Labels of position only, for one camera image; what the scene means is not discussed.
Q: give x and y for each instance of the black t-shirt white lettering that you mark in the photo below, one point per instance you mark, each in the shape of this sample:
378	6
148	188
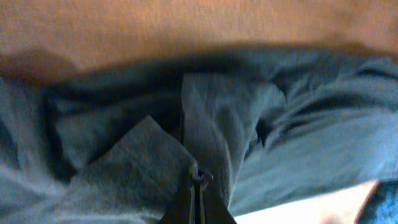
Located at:
270	125

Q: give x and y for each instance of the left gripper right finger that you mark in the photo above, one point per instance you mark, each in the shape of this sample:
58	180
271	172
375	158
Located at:
211	208

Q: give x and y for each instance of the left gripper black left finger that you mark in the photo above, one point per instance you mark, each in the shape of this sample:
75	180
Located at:
182	208

